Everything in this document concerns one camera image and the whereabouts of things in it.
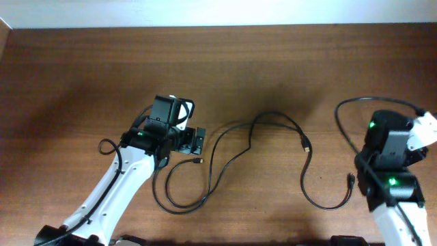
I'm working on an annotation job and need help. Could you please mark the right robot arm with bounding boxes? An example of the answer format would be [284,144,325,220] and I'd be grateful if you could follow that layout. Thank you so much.
[354,110,436,245]

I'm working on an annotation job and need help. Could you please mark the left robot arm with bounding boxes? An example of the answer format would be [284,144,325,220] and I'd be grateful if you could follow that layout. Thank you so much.
[33,95,205,245]

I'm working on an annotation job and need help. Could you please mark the right camera black cable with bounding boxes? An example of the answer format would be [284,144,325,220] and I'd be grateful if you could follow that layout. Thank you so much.
[333,96,426,246]

